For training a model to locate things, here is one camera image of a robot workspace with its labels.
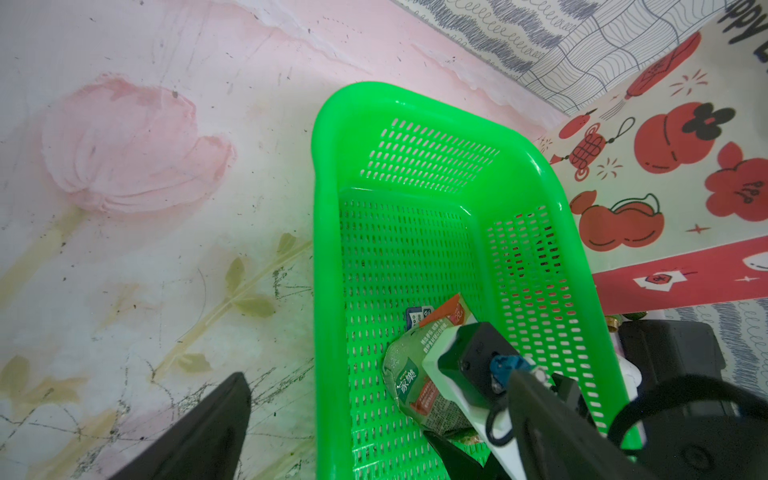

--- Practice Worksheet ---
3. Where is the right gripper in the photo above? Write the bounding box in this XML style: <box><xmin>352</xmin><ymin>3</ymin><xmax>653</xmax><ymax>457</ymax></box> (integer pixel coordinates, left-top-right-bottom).
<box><xmin>604</xmin><ymin>375</ymin><xmax>767</xmax><ymax>479</ymax></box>

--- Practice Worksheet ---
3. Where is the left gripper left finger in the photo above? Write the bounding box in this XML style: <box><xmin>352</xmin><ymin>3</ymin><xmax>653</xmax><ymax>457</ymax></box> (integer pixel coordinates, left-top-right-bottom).
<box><xmin>113</xmin><ymin>372</ymin><xmax>251</xmax><ymax>479</ymax></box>

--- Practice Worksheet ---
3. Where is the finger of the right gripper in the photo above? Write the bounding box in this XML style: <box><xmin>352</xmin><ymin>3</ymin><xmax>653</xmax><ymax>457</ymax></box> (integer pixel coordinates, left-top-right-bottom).
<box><xmin>423</xmin><ymin>430</ymin><xmax>510</xmax><ymax>480</ymax></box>

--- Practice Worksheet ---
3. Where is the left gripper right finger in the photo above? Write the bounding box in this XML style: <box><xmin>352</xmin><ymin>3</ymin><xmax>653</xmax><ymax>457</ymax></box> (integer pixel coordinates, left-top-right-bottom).
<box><xmin>507</xmin><ymin>371</ymin><xmax>653</xmax><ymax>479</ymax></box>

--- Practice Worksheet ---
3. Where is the white red paper bag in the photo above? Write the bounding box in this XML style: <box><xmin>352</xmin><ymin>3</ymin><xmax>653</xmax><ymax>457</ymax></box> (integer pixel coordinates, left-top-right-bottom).
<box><xmin>537</xmin><ymin>1</ymin><xmax>767</xmax><ymax>314</ymax></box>

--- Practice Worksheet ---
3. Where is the white pipe fitting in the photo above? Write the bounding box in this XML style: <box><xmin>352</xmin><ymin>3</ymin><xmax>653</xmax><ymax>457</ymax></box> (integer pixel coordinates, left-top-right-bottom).
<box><xmin>618</xmin><ymin>356</ymin><xmax>642</xmax><ymax>401</ymax></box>

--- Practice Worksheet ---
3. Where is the black plastic case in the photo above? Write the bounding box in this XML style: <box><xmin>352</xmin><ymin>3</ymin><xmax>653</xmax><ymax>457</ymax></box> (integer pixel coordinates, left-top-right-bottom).
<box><xmin>618</xmin><ymin>320</ymin><xmax>726</xmax><ymax>393</ymax></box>

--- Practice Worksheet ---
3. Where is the green seaweed packet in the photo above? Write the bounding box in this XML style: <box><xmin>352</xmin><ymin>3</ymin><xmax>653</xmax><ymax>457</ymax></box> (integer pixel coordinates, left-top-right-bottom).
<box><xmin>381</xmin><ymin>294</ymin><xmax>479</xmax><ymax>445</ymax></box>

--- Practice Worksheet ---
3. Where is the green plastic basket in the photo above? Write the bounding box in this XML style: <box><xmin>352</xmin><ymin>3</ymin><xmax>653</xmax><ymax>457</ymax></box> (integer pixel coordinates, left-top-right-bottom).
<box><xmin>311</xmin><ymin>82</ymin><xmax>628</xmax><ymax>479</ymax></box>

